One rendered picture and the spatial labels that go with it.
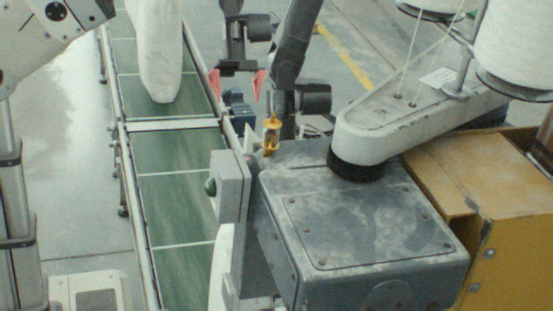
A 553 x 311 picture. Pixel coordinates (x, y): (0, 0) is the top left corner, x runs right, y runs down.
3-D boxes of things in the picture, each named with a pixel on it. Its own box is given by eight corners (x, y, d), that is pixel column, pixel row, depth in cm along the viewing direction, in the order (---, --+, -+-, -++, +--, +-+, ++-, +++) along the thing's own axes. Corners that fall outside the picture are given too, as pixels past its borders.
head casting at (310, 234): (227, 271, 112) (241, 129, 95) (354, 254, 119) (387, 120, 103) (276, 420, 89) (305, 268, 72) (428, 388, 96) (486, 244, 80)
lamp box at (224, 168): (207, 195, 101) (211, 149, 96) (235, 193, 102) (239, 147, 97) (218, 226, 95) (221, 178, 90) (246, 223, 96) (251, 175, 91)
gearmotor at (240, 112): (211, 106, 315) (212, 80, 307) (239, 105, 319) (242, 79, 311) (224, 139, 292) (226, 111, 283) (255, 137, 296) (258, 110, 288)
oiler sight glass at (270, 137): (259, 139, 96) (262, 120, 94) (275, 138, 96) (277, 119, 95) (263, 149, 94) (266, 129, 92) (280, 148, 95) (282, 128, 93)
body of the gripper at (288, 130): (311, 151, 123) (310, 113, 123) (261, 154, 120) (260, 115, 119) (299, 149, 129) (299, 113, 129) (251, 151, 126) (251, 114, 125)
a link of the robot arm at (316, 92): (269, 49, 124) (277, 60, 116) (325, 49, 126) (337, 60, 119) (266, 107, 129) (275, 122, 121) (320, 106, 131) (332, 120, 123)
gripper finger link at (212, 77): (242, 98, 153) (238, 61, 155) (212, 98, 151) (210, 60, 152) (235, 105, 159) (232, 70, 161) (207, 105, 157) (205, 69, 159)
